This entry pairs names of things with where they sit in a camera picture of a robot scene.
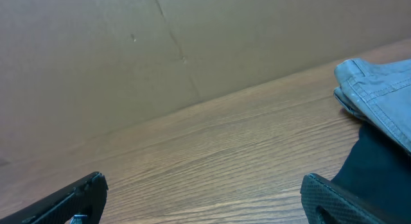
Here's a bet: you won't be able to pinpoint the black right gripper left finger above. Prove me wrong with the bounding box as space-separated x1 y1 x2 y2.
1 171 109 224

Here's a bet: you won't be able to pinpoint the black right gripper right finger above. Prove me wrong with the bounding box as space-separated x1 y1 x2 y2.
300 173 409 224

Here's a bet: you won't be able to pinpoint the black folded garment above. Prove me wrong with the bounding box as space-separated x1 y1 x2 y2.
331 123 410 223

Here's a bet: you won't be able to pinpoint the light beige folded shorts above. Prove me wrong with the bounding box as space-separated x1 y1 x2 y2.
333 58 410 152

